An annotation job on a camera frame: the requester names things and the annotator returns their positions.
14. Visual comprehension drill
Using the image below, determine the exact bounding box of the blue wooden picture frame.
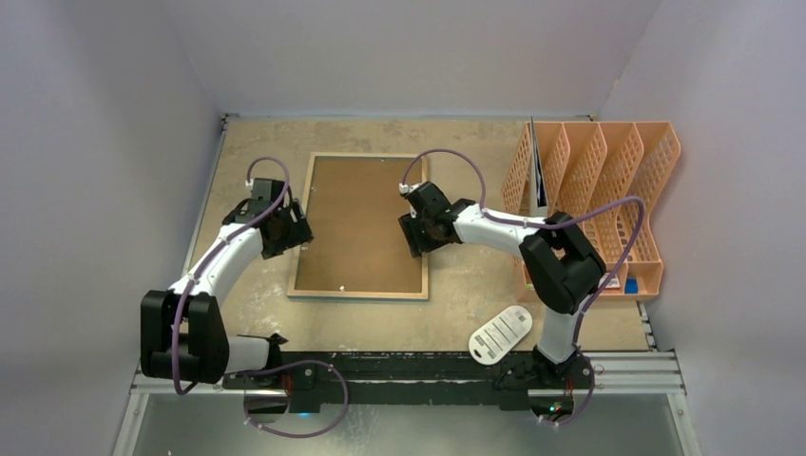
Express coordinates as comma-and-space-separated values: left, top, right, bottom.
286, 151, 431, 301

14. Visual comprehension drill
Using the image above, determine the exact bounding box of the brown cardboard backing board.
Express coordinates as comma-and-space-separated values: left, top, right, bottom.
294, 157, 424, 295

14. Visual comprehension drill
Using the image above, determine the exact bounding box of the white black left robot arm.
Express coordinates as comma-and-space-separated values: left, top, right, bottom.
140, 179, 314, 389

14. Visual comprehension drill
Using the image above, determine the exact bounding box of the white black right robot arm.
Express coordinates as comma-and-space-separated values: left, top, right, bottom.
398, 181, 606, 387

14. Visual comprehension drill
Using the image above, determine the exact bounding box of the white labelled remote tag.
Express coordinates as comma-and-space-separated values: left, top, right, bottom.
468, 305, 533, 366

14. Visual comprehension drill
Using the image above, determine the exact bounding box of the orange plastic file organizer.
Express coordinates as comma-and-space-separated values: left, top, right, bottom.
501, 122, 681, 301

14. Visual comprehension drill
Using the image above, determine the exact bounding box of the small blue block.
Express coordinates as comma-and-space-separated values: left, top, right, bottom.
624, 276, 639, 295

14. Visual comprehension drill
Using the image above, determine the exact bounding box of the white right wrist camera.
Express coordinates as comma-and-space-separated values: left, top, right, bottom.
398, 183, 419, 198

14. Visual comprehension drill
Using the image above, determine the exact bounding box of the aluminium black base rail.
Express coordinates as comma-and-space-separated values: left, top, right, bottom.
130, 349, 687, 417

